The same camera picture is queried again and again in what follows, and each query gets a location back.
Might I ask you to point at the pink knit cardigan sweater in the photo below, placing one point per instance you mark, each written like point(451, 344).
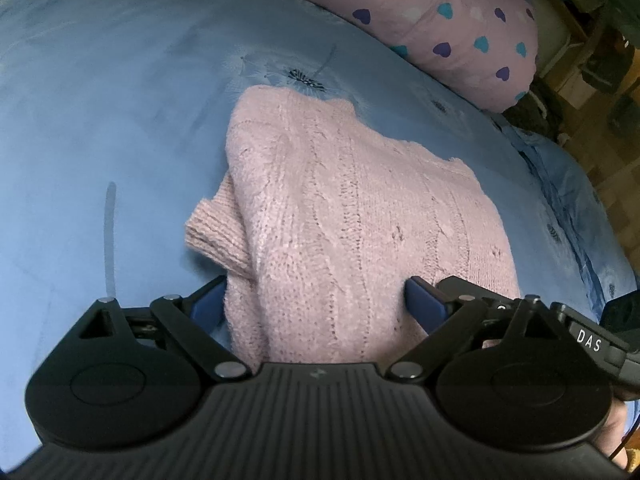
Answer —
point(350, 220)

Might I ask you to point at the pink heart-patterned pillow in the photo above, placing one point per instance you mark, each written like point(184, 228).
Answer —
point(425, 20)

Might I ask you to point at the dark bag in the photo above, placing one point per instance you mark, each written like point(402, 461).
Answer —
point(605, 65)

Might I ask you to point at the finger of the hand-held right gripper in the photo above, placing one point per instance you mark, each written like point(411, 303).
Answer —
point(475, 287)

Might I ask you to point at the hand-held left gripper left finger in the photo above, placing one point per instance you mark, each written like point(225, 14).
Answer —
point(210, 302)

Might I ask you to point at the blue floral bedsheet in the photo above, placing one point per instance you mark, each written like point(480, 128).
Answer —
point(100, 110)

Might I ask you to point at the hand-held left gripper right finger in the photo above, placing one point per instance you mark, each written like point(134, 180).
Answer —
point(422, 302)

